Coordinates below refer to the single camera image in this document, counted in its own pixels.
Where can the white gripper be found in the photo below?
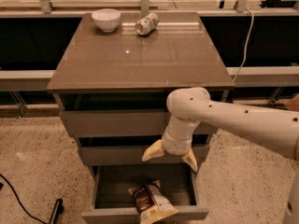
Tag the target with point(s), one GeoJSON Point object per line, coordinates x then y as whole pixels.
{"type": "Point", "coordinates": [175, 146]}

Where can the brown chip bag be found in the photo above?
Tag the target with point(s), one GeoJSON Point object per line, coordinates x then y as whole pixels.
{"type": "Point", "coordinates": [150, 203]}

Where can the grey bottom drawer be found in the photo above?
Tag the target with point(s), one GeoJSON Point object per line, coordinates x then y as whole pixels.
{"type": "Point", "coordinates": [112, 203]}

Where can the grey drawer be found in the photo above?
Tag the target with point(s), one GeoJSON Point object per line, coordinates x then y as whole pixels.
{"type": "Point", "coordinates": [115, 123]}
{"type": "Point", "coordinates": [119, 155]}
{"type": "Point", "coordinates": [112, 203]}

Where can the grey middle drawer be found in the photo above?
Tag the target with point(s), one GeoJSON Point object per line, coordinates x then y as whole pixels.
{"type": "Point", "coordinates": [119, 155]}

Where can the grey drawer cabinet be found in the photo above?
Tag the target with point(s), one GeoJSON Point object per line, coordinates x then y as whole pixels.
{"type": "Point", "coordinates": [123, 71]}

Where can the grey top drawer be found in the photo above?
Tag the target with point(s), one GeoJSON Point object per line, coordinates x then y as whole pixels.
{"type": "Point", "coordinates": [115, 123]}

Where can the black cylindrical floor object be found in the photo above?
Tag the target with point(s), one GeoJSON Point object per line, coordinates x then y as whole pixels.
{"type": "Point", "coordinates": [58, 208]}

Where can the wooden crate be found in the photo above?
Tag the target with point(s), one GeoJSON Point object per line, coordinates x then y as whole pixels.
{"type": "Point", "coordinates": [293, 104]}

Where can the green white soda can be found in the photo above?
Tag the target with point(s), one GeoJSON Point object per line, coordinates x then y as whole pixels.
{"type": "Point", "coordinates": [147, 24]}

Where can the white ceramic bowl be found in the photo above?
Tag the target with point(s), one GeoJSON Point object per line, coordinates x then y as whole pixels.
{"type": "Point", "coordinates": [106, 19]}

